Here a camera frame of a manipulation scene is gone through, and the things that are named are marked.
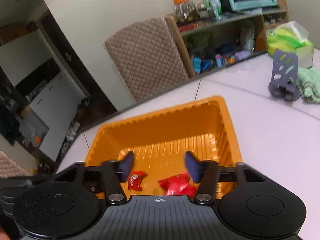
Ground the large red snack packet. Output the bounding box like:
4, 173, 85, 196
158, 172, 197, 198

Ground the orange plastic tray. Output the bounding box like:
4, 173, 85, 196
85, 96, 242, 197

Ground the small red candy packet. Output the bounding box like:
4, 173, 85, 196
127, 171, 147, 191

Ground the wooden shelf unit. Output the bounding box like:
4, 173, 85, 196
164, 0, 289, 79

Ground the beige quilted chair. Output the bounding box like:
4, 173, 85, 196
0, 151, 31, 178
104, 16, 189, 101

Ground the grey phone stand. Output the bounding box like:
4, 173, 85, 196
268, 50, 300, 102

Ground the orange lid glass jar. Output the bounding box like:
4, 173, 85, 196
172, 0, 199, 24

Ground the near beige quilted chair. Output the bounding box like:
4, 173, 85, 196
0, 151, 31, 178

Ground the green folded cloth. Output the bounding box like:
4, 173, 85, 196
297, 66, 320, 104

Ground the white cabinet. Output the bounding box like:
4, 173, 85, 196
15, 71, 82, 161

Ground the green tissue pack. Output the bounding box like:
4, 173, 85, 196
267, 21, 314, 68

